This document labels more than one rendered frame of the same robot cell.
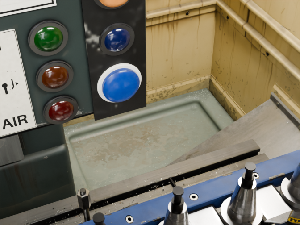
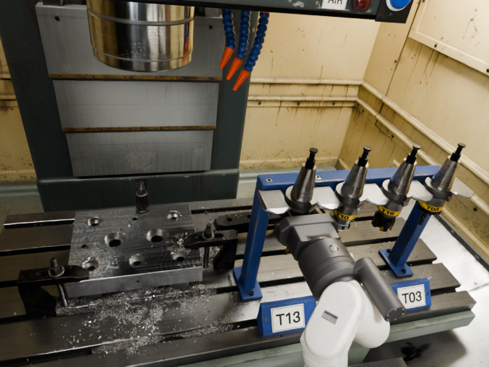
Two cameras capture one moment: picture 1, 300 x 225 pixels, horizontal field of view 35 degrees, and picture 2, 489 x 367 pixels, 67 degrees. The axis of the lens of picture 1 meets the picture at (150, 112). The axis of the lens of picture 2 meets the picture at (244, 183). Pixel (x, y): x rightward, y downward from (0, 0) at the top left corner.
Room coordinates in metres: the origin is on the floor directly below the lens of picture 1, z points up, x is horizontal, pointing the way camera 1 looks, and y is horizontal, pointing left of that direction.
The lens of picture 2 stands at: (-0.22, 0.15, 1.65)
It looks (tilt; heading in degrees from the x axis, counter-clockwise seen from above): 36 degrees down; 3
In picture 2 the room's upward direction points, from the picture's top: 8 degrees clockwise
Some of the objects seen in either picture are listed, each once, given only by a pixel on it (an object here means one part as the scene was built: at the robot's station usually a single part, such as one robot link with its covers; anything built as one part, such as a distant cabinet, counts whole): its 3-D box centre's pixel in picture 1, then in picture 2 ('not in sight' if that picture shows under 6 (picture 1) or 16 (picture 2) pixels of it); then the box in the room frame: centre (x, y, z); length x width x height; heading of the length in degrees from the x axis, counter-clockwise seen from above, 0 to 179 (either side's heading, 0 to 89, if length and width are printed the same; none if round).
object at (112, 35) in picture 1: (117, 39); not in sight; (0.29, 0.02, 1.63); 0.02 x 0.01 x 0.02; 112
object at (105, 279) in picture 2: not in sight; (136, 245); (0.39, 0.42, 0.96); 0.29 x 0.23 x 0.05; 112
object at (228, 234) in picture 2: not in sight; (209, 246); (0.42, 0.25, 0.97); 0.13 x 0.03 x 0.15; 112
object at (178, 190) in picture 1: (177, 198); (364, 155); (0.40, -0.04, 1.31); 0.02 x 0.02 x 0.03
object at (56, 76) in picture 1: (55, 77); not in sight; (0.27, 0.07, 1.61); 0.02 x 0.01 x 0.02; 112
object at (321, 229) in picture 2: not in sight; (317, 247); (0.27, 0.03, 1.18); 0.13 x 0.12 x 0.10; 112
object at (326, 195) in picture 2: not in sight; (325, 198); (0.38, 0.01, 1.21); 0.07 x 0.05 x 0.01; 22
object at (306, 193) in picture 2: not in sight; (305, 180); (0.36, 0.07, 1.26); 0.04 x 0.04 x 0.07
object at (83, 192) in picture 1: (85, 208); not in sight; (0.65, 0.14, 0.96); 0.03 x 0.03 x 0.13
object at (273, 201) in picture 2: not in sight; (273, 202); (0.34, 0.12, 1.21); 0.07 x 0.05 x 0.01; 22
